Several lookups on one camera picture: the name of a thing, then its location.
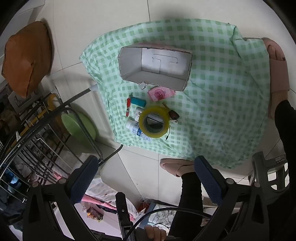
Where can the white power bank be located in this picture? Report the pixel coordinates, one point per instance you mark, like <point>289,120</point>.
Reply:
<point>138,111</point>

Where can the green plate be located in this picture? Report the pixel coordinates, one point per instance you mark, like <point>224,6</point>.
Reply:
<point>81,127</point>

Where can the yellow tape roll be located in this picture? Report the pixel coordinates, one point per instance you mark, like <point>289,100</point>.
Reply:
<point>144,115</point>

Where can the teal small box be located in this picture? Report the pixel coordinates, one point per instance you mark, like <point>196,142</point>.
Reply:
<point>138,102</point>

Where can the red pen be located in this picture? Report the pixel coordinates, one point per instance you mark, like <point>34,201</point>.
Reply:
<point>128,107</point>

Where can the white bottle with blue label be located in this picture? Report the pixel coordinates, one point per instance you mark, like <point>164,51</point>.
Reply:
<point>134,126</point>

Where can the cardboard box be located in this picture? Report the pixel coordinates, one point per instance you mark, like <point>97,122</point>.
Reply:
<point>159,62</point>

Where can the green checkered cloth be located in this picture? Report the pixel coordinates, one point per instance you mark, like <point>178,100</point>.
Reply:
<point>219,97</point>

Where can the grey plastic stool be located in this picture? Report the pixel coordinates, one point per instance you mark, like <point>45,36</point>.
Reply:
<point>263,164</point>

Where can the person's right leg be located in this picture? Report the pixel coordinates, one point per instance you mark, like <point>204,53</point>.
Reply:
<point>285,127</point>

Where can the black metal rack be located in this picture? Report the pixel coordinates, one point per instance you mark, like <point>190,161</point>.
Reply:
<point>46,129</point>

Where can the pink slipper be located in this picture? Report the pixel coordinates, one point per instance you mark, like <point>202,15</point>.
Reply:
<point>173,166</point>
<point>278,71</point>

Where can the pink cartoon card pack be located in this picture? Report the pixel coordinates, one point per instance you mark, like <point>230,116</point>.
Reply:
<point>159,93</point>

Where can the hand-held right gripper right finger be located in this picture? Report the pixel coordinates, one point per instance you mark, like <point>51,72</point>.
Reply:
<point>208,180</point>

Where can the pink printed blanket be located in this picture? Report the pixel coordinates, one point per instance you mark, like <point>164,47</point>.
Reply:
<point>101,199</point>

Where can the person's left leg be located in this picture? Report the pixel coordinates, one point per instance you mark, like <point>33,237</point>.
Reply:
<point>190,208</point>

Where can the brown cushion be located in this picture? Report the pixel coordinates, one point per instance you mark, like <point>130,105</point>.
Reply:
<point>25,58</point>

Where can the person's right hand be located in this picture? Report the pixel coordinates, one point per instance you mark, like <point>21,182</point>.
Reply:
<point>155,234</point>

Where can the person's leg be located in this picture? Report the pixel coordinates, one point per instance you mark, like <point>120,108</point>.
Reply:
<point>190,208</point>
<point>285,127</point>

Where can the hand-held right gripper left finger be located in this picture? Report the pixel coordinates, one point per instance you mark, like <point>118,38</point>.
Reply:
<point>83,179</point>

